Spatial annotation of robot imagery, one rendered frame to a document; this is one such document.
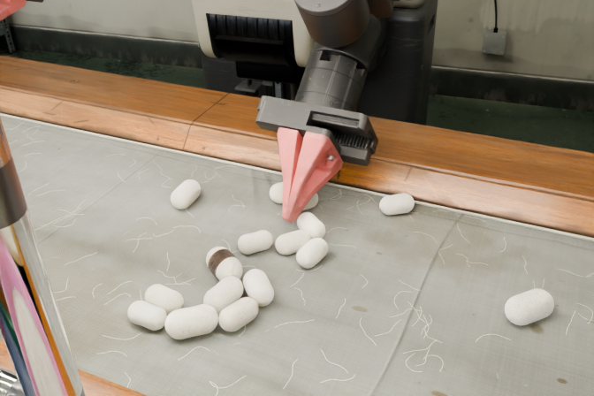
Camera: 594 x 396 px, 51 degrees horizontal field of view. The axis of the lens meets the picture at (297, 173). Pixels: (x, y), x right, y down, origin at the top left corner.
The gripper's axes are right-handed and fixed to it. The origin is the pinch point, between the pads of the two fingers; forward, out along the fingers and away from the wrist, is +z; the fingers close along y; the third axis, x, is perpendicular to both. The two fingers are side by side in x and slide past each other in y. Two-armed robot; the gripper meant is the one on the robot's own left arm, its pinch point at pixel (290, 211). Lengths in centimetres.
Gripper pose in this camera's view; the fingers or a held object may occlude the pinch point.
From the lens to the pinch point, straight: 54.7
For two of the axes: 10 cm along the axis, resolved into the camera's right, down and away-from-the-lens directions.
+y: 9.1, 2.1, -3.6
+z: -3.0, 9.2, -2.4
